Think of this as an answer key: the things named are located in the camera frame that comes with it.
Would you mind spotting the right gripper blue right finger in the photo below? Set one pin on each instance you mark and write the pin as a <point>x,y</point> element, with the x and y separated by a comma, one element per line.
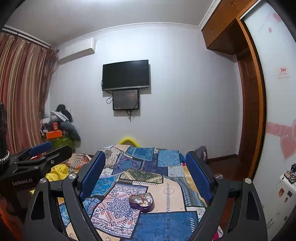
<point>246,222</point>

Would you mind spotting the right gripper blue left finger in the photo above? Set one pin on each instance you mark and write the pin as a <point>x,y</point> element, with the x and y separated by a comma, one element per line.
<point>44,220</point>

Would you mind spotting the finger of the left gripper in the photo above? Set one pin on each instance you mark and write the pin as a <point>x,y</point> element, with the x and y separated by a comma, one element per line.
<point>40,149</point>
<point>56,157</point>

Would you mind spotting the purple heart jewelry box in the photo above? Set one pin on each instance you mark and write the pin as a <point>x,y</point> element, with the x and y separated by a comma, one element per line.
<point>143,202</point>

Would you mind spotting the orange box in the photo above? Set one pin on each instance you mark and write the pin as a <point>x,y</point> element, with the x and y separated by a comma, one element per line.
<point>54,134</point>

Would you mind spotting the yellow cloth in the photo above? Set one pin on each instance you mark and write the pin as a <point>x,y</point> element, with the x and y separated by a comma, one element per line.
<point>58,172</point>

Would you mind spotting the pile of clothes and boxes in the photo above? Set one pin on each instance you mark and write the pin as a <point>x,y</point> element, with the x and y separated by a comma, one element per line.
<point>61,119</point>

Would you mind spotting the white suitcase with stickers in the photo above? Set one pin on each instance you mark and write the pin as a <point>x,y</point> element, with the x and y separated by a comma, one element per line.
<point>281,203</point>

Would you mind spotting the yellow plastic stool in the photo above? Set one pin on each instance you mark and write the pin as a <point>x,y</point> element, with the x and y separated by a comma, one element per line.
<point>129,141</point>

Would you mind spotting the dark purple bag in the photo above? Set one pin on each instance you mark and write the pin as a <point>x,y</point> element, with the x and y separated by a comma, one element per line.
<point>201,153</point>

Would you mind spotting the striped red curtain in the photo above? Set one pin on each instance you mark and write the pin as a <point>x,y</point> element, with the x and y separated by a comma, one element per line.
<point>26,71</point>

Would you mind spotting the patchwork patterned bed quilt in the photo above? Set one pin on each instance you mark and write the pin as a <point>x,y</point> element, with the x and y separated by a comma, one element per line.
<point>128,170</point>

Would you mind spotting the white air conditioner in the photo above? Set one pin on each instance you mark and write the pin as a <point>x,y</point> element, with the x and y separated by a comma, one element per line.
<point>76,50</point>

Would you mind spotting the wooden door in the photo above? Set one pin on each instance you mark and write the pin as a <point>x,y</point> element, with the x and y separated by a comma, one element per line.
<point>250,101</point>

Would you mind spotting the white wardrobe sliding door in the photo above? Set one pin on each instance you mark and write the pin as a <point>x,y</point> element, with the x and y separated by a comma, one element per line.
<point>276,49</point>

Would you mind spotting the wooden overhead cabinet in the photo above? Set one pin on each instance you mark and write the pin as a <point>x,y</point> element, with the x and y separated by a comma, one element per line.
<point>222,32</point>

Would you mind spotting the small black wall monitor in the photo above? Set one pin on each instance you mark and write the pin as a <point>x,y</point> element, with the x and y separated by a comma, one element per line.
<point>125,99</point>

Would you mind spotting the black wall television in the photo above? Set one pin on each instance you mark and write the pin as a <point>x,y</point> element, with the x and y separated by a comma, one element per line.
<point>125,75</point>

